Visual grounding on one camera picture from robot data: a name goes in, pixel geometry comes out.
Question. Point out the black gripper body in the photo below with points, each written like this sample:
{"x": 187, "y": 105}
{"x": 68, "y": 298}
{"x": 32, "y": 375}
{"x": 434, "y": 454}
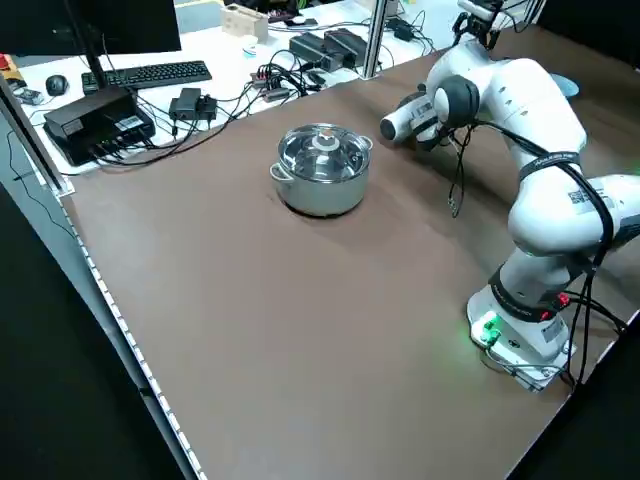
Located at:
{"x": 481, "y": 20}

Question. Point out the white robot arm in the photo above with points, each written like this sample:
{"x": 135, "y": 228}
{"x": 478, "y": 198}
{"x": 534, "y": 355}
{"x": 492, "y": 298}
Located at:
{"x": 525, "y": 100}

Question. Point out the glass pot lid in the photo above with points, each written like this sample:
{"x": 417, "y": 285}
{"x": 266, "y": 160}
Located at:
{"x": 305, "y": 160}

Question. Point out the small black adapter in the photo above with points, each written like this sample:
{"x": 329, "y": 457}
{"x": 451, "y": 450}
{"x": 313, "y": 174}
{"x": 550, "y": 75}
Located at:
{"x": 405, "y": 30}

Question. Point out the blue plate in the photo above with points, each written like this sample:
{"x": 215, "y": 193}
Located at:
{"x": 570, "y": 85}

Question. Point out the black power brick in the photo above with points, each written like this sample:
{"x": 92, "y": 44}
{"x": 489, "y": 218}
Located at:
{"x": 310, "y": 50}
{"x": 347, "y": 45}

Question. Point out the usb hub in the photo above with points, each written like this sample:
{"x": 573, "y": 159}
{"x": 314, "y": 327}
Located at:
{"x": 270, "y": 85}

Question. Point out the wooden box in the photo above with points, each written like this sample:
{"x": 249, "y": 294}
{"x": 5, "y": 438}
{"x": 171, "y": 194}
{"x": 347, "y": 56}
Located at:
{"x": 245, "y": 22}

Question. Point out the steel pot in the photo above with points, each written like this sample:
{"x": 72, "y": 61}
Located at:
{"x": 320, "y": 197}

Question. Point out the black power adapter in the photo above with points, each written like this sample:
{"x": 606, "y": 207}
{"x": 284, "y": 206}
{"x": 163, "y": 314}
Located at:
{"x": 190, "y": 105}

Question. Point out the black keyboard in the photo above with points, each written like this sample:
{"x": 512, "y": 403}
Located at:
{"x": 150, "y": 74}

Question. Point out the black monitor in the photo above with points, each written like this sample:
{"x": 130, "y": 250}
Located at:
{"x": 130, "y": 25}

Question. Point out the black monitor stand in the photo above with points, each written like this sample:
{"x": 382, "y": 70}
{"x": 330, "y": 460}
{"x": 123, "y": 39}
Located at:
{"x": 92, "y": 70}

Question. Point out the black computer box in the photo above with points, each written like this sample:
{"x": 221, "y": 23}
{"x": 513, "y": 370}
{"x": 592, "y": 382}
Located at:
{"x": 90, "y": 115}

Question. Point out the black computer mouse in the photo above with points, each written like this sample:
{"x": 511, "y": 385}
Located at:
{"x": 57, "y": 85}

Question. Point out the small grey device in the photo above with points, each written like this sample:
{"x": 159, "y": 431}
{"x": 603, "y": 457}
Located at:
{"x": 26, "y": 94}

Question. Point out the red object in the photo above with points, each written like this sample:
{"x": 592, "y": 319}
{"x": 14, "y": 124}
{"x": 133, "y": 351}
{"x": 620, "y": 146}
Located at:
{"x": 4, "y": 62}

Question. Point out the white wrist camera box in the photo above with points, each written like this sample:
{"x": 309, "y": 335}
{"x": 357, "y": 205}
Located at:
{"x": 480, "y": 5}

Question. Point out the aluminium frame post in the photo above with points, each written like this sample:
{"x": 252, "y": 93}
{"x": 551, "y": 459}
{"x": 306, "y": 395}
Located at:
{"x": 375, "y": 40}
{"x": 35, "y": 135}

